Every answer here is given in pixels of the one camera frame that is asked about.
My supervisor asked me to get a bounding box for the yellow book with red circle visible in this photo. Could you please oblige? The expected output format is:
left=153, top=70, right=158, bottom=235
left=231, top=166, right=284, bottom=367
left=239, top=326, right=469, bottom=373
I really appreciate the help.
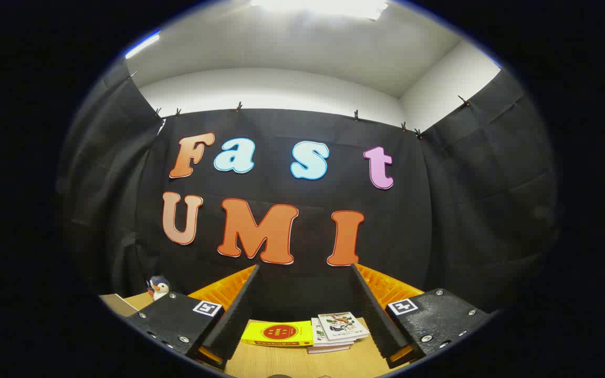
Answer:
left=241, top=320, right=315, bottom=348

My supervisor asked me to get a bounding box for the row of black cloth clips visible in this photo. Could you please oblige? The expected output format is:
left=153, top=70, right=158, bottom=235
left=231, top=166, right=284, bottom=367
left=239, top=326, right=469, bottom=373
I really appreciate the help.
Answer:
left=129, top=71, right=471, bottom=140

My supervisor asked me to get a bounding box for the cream fabric storage box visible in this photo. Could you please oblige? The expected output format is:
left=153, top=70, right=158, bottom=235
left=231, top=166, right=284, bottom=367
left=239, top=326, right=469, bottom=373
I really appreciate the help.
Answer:
left=99, top=293, right=139, bottom=317

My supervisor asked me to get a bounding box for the blue white penguin plush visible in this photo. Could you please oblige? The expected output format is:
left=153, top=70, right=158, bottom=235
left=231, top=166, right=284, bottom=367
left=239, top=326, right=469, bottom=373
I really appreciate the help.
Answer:
left=147, top=276, right=172, bottom=301

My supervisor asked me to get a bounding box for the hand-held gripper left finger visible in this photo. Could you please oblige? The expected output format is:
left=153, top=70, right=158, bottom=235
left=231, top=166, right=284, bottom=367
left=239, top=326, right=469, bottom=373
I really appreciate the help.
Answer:
left=127, top=264, right=260, bottom=371

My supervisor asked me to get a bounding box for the ceiling light panel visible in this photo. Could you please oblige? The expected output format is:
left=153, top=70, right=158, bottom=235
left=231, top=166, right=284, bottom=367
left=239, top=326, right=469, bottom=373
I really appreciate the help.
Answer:
left=250, top=0, right=390, bottom=20

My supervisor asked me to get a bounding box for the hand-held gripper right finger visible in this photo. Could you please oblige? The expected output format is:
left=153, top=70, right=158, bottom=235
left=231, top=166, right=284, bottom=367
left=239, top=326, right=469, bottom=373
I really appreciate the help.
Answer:
left=351, top=263, right=493, bottom=369

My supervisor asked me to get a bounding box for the ceiling light strip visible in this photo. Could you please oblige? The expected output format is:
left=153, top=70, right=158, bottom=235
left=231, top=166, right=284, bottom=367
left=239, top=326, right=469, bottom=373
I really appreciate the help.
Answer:
left=126, top=30, right=160, bottom=59

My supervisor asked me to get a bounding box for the white illustrated book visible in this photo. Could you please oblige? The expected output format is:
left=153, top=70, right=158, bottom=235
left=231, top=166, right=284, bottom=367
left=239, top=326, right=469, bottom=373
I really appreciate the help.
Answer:
left=317, top=312, right=370, bottom=342

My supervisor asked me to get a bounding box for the pale pink book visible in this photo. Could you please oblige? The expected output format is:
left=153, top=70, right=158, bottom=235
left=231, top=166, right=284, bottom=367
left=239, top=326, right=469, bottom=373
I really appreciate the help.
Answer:
left=307, top=342, right=353, bottom=354

